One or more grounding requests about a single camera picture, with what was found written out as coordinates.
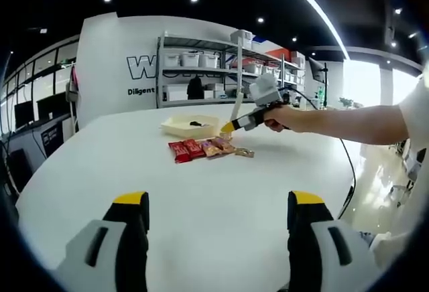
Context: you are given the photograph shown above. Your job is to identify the white food tongs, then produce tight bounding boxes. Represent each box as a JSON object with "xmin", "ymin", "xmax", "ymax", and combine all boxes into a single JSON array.
[{"xmin": 219, "ymin": 93, "xmax": 245, "ymax": 139}]

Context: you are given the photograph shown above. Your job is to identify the black monitor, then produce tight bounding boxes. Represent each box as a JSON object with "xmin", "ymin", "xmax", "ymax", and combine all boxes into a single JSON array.
[
  {"xmin": 36, "ymin": 91, "xmax": 70, "ymax": 121},
  {"xmin": 15, "ymin": 100, "xmax": 34, "ymax": 129}
]

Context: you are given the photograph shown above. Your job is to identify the gold snack food packet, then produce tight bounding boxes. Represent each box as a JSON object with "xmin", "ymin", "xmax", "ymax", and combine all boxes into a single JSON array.
[{"xmin": 233, "ymin": 147, "xmax": 256, "ymax": 159}]

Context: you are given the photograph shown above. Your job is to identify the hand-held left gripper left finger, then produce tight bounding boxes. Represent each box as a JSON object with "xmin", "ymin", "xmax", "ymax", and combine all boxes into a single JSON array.
[{"xmin": 55, "ymin": 190, "xmax": 150, "ymax": 292}]

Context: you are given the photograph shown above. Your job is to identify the grey hanging bag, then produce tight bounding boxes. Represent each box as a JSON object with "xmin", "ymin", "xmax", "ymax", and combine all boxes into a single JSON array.
[{"xmin": 65, "ymin": 66, "xmax": 80, "ymax": 104}]

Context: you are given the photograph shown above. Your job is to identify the cream hexagonal food container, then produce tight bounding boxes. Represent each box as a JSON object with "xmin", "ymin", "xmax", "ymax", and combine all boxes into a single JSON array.
[{"xmin": 160, "ymin": 113, "xmax": 222, "ymax": 139}]

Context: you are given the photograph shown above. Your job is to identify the black bag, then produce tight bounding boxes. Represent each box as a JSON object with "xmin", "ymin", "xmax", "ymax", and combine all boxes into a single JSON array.
[{"xmin": 186, "ymin": 78, "xmax": 205, "ymax": 100}]

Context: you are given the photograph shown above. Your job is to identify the group of white storage bins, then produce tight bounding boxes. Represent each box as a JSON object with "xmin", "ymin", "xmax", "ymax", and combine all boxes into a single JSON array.
[{"xmin": 163, "ymin": 29, "xmax": 306, "ymax": 85}]

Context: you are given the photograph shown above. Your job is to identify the green plants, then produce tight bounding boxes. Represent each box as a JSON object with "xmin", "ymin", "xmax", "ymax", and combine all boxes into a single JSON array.
[{"xmin": 338, "ymin": 96, "xmax": 365, "ymax": 109}]

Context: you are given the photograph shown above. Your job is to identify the person's white shirt torso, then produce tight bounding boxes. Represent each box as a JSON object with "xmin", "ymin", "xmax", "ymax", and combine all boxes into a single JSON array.
[{"xmin": 368, "ymin": 77, "xmax": 429, "ymax": 273}]

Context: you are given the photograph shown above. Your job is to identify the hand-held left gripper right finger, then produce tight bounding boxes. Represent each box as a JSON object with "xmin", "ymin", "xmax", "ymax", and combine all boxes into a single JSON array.
[{"xmin": 287, "ymin": 190, "xmax": 381, "ymax": 292}]

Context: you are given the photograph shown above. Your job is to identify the person's right hand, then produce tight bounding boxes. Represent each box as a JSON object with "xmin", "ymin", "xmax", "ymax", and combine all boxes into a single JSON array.
[{"xmin": 263, "ymin": 105, "xmax": 303, "ymax": 135}]

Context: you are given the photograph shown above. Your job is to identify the white box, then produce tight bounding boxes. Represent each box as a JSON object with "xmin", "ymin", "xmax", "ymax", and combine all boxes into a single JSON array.
[{"xmin": 162, "ymin": 84, "xmax": 188, "ymax": 102}]

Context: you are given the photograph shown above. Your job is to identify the grey metal shelving rack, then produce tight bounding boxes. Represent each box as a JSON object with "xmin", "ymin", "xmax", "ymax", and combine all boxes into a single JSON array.
[{"xmin": 156, "ymin": 30, "xmax": 306, "ymax": 108}]

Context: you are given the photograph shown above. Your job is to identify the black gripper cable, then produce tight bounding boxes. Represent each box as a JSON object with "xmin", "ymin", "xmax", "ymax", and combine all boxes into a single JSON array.
[{"xmin": 278, "ymin": 87, "xmax": 357, "ymax": 220}]

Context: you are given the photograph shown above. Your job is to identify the brown snack food packet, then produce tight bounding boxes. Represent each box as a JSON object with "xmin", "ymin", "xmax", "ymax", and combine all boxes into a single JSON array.
[
  {"xmin": 200, "ymin": 140, "xmax": 225, "ymax": 159},
  {"xmin": 210, "ymin": 137, "xmax": 236, "ymax": 155}
]

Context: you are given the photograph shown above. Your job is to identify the white lettered partition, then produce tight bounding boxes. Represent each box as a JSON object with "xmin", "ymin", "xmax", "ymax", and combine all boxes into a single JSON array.
[{"xmin": 79, "ymin": 15, "xmax": 242, "ymax": 129}]

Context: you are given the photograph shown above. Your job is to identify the black office chair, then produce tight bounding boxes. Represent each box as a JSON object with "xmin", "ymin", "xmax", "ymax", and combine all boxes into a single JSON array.
[{"xmin": 6, "ymin": 147, "xmax": 34, "ymax": 194}]

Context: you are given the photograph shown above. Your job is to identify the long ceiling strip light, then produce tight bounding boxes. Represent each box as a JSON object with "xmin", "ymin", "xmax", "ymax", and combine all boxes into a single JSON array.
[{"xmin": 273, "ymin": 0, "xmax": 352, "ymax": 61}]

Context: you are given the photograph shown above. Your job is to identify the long display counter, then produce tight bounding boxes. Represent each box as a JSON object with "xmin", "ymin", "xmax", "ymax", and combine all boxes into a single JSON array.
[{"xmin": 33, "ymin": 114, "xmax": 73, "ymax": 157}]

